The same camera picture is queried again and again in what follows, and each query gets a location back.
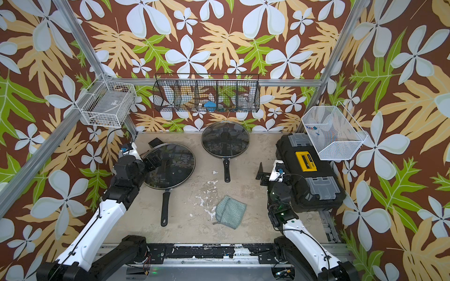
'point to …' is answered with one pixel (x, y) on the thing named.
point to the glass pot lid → (177, 165)
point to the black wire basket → (207, 92)
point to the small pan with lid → (225, 140)
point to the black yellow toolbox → (314, 183)
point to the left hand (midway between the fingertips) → (151, 152)
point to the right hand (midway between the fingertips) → (270, 164)
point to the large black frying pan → (165, 212)
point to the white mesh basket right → (331, 132)
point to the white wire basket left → (106, 103)
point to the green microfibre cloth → (229, 212)
